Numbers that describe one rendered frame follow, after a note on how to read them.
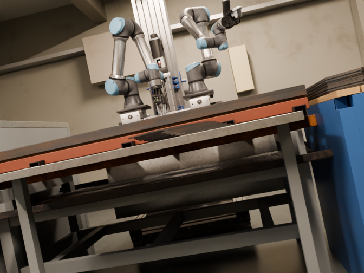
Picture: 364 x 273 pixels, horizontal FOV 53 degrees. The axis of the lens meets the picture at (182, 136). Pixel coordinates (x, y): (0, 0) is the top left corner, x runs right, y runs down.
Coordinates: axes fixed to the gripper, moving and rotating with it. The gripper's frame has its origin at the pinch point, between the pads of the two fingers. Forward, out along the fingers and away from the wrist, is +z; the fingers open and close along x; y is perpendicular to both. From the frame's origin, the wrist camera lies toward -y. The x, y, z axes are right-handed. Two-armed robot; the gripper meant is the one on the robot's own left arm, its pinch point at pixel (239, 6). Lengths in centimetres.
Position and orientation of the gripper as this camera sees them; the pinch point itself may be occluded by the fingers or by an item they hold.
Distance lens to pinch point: 240.6
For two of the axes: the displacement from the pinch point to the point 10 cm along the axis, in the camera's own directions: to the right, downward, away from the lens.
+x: -8.8, 3.2, -3.5
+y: 3.3, 9.4, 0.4
